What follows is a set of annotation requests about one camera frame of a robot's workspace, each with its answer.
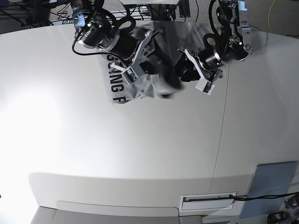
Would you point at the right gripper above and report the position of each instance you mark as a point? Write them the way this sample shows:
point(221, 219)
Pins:
point(144, 49)

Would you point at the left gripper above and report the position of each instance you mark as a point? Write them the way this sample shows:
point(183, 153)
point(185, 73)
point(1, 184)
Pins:
point(194, 65)

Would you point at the grey T-shirt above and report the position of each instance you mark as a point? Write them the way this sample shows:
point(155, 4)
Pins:
point(162, 85)

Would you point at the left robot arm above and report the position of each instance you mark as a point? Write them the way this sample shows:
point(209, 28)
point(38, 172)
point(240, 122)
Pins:
point(231, 42)

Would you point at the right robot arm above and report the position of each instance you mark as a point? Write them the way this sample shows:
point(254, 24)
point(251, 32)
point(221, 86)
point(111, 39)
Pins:
point(93, 25)

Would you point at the blue-grey flat panel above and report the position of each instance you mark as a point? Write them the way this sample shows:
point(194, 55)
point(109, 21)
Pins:
point(268, 179)

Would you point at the black device on floor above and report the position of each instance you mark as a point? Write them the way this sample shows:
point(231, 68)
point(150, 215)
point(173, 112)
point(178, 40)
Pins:
point(280, 217)

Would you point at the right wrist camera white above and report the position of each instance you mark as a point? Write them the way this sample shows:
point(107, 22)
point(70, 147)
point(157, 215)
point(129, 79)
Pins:
point(132, 73)

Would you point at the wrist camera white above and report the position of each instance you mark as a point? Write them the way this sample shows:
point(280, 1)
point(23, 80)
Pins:
point(205, 86)
point(132, 73)

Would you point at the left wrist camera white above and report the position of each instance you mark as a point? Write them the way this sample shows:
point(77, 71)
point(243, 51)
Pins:
point(205, 86)

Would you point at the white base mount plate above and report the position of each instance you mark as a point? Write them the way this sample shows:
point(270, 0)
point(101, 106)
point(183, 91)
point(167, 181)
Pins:
point(131, 2)

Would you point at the white cable grommet tray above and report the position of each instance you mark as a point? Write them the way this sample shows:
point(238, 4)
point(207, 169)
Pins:
point(205, 202)

